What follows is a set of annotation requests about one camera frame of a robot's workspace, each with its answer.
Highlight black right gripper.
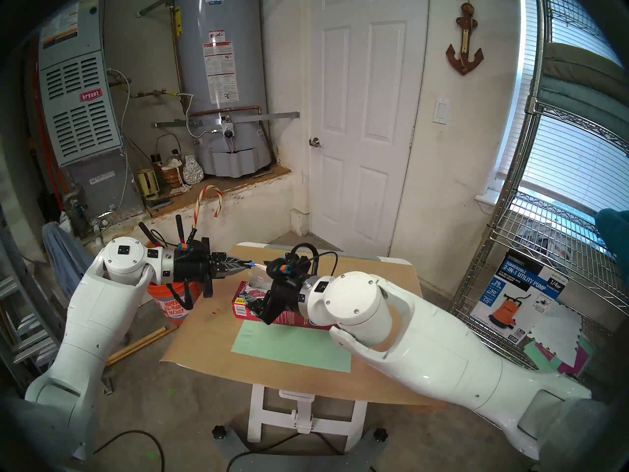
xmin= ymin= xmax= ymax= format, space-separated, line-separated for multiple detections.
xmin=247 ymin=260 xmax=303 ymax=318

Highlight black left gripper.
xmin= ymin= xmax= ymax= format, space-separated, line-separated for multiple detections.
xmin=172 ymin=237 xmax=254 ymax=299

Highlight clear ziplock bag blue slider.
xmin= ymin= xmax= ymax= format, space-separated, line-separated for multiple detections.
xmin=243 ymin=261 xmax=276 ymax=299

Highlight red freezer bag box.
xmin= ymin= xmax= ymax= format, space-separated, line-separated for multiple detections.
xmin=232 ymin=280 xmax=340 ymax=330

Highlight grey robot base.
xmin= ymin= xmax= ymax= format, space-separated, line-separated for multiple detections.
xmin=214 ymin=427 xmax=389 ymax=472

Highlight pale green paper sheet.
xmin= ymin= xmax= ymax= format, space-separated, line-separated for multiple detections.
xmin=231 ymin=321 xmax=352 ymax=373

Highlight striped candy cane decoration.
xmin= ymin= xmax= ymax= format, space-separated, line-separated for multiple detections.
xmin=194 ymin=185 xmax=224 ymax=231

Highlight brown board table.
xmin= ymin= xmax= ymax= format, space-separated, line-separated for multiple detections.
xmin=160 ymin=242 xmax=448 ymax=412

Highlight orange plastic bucket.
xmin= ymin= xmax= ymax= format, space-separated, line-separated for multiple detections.
xmin=146 ymin=279 xmax=203 ymax=326

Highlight foil wrapped object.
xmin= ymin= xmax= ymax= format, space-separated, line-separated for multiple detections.
xmin=182 ymin=155 xmax=204 ymax=185

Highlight wooden plank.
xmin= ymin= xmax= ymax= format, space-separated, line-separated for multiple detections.
xmin=106 ymin=325 xmax=178 ymax=367

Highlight white panel door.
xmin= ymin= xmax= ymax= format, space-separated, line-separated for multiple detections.
xmin=307 ymin=0 xmax=429 ymax=258

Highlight blue hanging cloth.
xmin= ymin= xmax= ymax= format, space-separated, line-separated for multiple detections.
xmin=42 ymin=222 xmax=96 ymax=299

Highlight grey water heater tank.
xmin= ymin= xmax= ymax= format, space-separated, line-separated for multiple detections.
xmin=172 ymin=0 xmax=273 ymax=177

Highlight grey Bryant furnace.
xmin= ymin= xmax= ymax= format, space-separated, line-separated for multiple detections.
xmin=38 ymin=0 xmax=143 ymax=216

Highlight aluminium ladder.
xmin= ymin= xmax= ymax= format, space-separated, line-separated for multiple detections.
xmin=0 ymin=206 xmax=64 ymax=383

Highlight utility pump cardboard box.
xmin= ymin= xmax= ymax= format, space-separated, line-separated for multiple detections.
xmin=470 ymin=252 xmax=571 ymax=346

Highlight coloured paper stack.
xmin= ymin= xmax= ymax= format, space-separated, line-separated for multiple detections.
xmin=523 ymin=336 xmax=593 ymax=378

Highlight white jagged paper sheet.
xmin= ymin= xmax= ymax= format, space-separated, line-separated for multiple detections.
xmin=528 ymin=304 xmax=583 ymax=361

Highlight white window blinds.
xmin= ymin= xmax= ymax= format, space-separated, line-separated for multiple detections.
xmin=496 ymin=0 xmax=629 ymax=216

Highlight turquoise pillow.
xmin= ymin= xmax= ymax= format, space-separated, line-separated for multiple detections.
xmin=595 ymin=208 xmax=629 ymax=265

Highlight pale green seat cushion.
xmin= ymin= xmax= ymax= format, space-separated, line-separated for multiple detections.
xmin=533 ymin=75 xmax=629 ymax=142

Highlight grey brown seat cushion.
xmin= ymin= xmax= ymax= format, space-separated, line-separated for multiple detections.
xmin=543 ymin=42 xmax=629 ymax=90

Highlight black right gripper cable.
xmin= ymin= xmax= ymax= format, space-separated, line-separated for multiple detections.
xmin=290 ymin=242 xmax=340 ymax=280

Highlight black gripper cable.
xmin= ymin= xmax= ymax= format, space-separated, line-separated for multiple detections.
xmin=166 ymin=279 xmax=192 ymax=314
xmin=290 ymin=242 xmax=340 ymax=280

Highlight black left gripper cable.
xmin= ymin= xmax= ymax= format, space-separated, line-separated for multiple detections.
xmin=166 ymin=279 xmax=192 ymax=314

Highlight red handled tool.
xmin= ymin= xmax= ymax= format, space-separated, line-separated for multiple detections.
xmin=139 ymin=223 xmax=164 ymax=248

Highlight wicker basket with handle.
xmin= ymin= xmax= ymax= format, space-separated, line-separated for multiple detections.
xmin=155 ymin=133 xmax=185 ymax=189

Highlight white table frame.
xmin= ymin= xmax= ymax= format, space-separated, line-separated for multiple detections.
xmin=236 ymin=241 xmax=416 ymax=452

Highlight grey metal strap bracket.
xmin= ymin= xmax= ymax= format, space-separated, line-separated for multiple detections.
xmin=151 ymin=112 xmax=300 ymax=128

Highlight black power cable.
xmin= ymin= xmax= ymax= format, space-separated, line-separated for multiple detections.
xmin=93 ymin=429 xmax=165 ymax=472

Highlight chrome wire shelf rack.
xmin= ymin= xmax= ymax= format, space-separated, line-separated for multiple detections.
xmin=445 ymin=0 xmax=629 ymax=378

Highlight wooden anchor wall decoration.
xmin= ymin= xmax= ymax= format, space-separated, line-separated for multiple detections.
xmin=446 ymin=0 xmax=485 ymax=76

